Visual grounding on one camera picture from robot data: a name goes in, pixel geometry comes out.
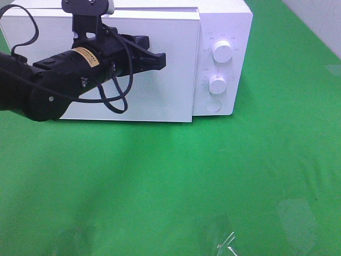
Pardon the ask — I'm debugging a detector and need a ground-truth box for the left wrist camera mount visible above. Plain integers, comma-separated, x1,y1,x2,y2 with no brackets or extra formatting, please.
61,0,115,41

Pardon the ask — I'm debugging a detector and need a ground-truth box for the clear tape patch on table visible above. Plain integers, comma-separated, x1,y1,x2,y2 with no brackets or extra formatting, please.
277,198,317,255

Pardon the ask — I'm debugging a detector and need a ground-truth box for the white microwave knob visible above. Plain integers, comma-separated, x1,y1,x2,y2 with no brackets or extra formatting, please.
208,75,227,94
212,39,233,63

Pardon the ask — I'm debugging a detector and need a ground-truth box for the round white door button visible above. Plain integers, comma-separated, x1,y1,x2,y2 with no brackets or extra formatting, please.
205,99,221,113

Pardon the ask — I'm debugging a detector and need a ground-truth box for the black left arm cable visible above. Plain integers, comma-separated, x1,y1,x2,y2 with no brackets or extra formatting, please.
0,4,134,114

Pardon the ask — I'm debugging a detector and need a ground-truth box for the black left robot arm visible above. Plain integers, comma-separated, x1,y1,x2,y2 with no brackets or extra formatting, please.
1,26,166,122

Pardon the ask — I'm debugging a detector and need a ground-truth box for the white microwave door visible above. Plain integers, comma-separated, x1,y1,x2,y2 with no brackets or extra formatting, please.
1,3,200,122

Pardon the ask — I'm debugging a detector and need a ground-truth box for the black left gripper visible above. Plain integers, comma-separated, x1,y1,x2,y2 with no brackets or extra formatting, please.
33,24,166,93

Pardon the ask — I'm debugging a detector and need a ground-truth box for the white microwave oven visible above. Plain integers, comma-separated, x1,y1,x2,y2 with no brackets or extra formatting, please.
1,1,253,122

